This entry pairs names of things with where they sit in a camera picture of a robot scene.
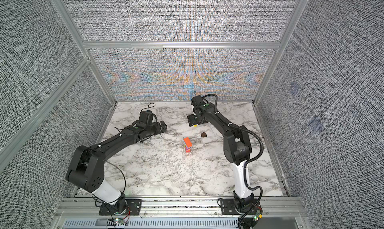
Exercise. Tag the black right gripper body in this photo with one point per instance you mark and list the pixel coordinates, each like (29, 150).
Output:
(194, 119)

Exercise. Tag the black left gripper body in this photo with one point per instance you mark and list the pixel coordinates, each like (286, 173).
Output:
(156, 129)

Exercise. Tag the red-orange wood block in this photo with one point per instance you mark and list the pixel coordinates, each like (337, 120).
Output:
(188, 143)

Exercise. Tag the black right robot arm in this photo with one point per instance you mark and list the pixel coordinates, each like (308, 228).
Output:
(237, 150)

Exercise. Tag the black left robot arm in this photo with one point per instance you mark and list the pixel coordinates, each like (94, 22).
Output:
(87, 167)

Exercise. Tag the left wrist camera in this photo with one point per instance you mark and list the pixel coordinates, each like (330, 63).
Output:
(146, 119)

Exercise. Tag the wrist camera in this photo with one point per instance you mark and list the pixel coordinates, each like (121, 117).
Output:
(146, 119)
(198, 101)

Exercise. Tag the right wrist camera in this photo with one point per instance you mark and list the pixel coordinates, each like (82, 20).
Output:
(198, 101)

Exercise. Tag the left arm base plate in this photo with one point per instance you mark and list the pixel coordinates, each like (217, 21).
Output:
(132, 207)

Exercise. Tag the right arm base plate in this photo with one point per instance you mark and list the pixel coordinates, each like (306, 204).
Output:
(228, 207)

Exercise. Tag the aluminium front rail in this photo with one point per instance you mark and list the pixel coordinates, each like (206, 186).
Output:
(185, 207)

